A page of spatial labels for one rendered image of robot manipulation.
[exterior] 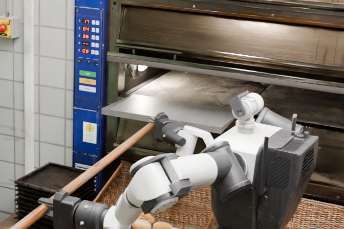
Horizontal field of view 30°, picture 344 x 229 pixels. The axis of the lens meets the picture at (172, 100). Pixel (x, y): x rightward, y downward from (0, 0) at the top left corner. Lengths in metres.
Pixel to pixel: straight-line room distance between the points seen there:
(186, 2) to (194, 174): 1.39
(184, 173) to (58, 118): 1.77
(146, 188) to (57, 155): 1.82
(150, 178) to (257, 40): 1.37
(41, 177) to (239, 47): 1.13
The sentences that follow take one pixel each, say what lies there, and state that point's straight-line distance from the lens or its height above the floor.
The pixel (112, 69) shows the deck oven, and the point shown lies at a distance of 3.11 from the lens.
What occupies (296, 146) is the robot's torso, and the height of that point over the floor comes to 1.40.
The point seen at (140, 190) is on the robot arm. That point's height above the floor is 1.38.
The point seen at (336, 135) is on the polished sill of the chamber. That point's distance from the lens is 2.87.
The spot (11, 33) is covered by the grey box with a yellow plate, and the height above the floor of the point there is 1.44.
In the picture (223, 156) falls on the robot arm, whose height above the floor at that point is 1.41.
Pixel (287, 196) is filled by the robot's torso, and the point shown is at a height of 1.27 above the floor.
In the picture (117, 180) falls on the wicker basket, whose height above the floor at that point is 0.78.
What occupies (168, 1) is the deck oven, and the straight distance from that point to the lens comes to 2.94.
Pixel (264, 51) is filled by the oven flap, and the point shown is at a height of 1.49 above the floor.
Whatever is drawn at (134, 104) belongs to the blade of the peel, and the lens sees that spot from 2.99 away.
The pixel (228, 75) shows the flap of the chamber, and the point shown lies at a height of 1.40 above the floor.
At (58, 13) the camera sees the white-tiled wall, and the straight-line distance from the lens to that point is 3.19.
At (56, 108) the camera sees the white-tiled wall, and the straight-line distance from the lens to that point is 3.31.
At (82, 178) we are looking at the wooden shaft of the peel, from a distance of 2.10.
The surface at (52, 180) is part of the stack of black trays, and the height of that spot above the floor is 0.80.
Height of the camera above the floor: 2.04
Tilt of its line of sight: 16 degrees down
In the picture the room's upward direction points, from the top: 3 degrees clockwise
